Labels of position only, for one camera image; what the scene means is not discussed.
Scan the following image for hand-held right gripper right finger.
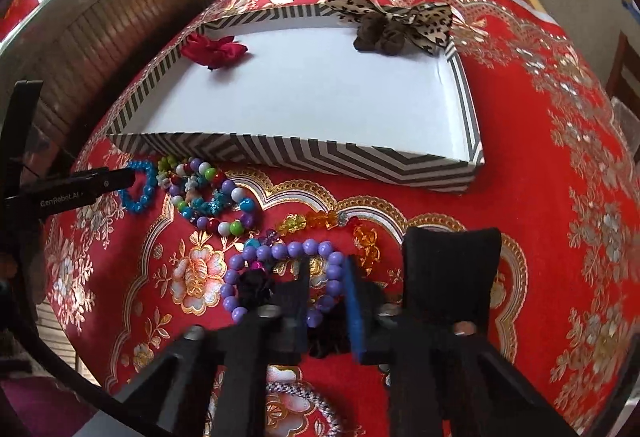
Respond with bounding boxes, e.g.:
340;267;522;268
342;254;583;437

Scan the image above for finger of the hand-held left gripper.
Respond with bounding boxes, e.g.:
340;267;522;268
5;167;137;219

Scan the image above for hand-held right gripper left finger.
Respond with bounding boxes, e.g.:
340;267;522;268
111;258;313;437

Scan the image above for blue bead bracelet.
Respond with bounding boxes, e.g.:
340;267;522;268
118;160;158;215

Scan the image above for purple bead bracelet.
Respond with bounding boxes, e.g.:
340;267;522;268
219;238;347;327

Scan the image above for small green multicolour bead bracelet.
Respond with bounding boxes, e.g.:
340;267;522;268
156;155;223;192

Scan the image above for orange multicolour crystal bracelet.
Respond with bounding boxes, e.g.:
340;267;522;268
243;211;382;274

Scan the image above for large multicolour bead bracelet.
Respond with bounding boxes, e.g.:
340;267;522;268
169;177;257;238

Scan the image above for silver braided hair tie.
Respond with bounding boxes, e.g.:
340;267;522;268
264;381;343;437

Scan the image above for black velvet pouch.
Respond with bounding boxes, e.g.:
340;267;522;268
401;227;502;335

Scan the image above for white shallow tray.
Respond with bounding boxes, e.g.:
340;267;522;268
103;2;485;194

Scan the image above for red bow hair clip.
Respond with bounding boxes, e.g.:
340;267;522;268
180;34;249;71

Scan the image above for red gold floral tablecloth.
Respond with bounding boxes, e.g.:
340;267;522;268
42;0;636;437

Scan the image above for brown fluffy scrunchie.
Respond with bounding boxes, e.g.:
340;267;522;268
325;0;455;58

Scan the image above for wooden chair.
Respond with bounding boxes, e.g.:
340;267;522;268
604;31;640;118

